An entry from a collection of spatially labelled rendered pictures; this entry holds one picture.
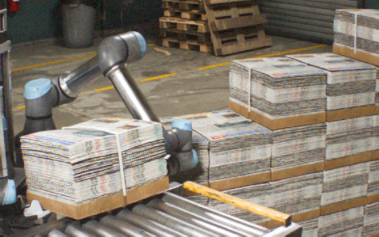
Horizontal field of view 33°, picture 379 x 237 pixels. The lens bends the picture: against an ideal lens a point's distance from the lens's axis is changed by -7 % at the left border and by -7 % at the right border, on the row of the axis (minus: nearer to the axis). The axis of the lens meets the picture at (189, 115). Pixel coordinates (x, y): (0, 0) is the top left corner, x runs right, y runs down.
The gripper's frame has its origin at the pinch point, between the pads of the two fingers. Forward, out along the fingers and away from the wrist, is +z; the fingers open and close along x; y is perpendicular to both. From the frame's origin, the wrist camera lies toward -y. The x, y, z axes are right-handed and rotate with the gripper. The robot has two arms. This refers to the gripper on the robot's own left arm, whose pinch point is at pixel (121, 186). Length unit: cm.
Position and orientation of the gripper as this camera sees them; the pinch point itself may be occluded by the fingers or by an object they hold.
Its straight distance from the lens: 231.2
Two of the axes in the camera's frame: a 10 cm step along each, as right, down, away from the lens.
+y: -1.0, -9.8, -1.6
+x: 7.1, 0.4, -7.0
